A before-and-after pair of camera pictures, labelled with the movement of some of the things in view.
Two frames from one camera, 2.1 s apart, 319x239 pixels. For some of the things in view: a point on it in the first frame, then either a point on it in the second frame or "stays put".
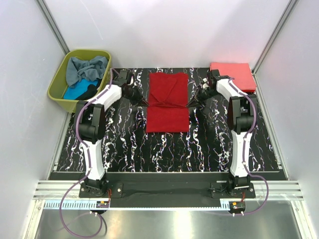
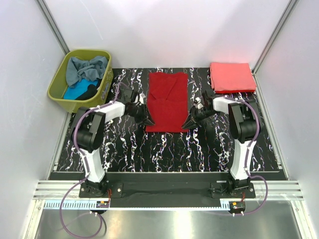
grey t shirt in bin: (78, 70) stays put
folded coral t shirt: (241, 73) stays put
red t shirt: (167, 111) stays put
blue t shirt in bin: (75, 92) stays put
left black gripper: (137, 101) -> (148, 122)
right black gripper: (195, 103) -> (190, 124)
